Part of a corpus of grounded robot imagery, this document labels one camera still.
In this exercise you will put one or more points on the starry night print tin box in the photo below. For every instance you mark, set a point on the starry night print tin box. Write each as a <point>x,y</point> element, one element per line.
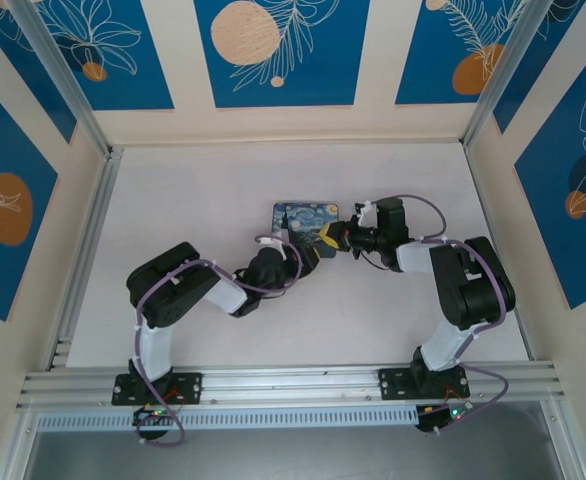
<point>303,225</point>

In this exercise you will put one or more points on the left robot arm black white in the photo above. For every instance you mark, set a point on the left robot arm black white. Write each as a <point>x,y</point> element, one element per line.
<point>173,280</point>

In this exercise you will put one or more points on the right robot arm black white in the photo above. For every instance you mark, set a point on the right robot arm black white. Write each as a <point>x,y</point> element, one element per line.
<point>473,290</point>

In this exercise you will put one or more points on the grey metal sheet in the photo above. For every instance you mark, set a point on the grey metal sheet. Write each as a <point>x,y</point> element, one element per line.
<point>293,455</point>

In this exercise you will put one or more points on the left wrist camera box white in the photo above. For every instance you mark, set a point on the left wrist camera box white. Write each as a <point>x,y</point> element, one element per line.
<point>268,241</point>

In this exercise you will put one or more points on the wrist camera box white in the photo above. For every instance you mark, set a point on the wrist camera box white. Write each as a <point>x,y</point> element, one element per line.
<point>365,206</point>
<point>268,241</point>

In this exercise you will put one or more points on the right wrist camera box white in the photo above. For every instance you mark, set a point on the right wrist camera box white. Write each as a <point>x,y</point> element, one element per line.
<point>365,206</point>

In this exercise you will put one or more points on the aluminium mounting rail beam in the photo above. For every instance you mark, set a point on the aluminium mounting rail beam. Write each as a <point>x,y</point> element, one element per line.
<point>293,380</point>

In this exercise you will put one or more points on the aluminium table side rail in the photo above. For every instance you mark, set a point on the aluminium table side rail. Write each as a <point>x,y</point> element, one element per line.
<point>98,225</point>
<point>498,200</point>

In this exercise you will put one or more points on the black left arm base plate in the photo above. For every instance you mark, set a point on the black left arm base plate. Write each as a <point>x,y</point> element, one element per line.
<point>188,387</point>

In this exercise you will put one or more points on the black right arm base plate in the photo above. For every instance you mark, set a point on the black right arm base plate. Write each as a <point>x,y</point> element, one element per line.
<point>395,382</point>

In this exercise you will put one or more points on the aluminium frame post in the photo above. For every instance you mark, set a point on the aluminium frame post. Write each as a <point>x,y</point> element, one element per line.
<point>58,70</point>
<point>503,75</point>

